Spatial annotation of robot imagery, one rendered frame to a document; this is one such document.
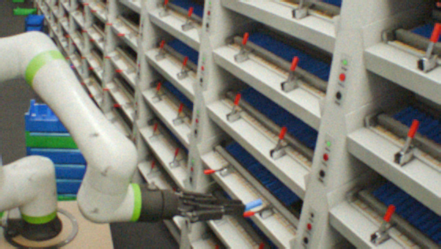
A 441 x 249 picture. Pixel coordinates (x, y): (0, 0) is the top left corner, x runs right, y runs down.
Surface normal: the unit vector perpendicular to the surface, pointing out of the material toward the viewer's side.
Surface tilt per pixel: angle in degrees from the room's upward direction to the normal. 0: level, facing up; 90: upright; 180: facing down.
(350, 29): 90
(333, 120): 90
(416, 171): 21
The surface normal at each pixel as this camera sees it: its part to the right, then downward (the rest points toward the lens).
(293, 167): -0.22, -0.84
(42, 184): 0.70, 0.31
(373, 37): 0.44, 0.37
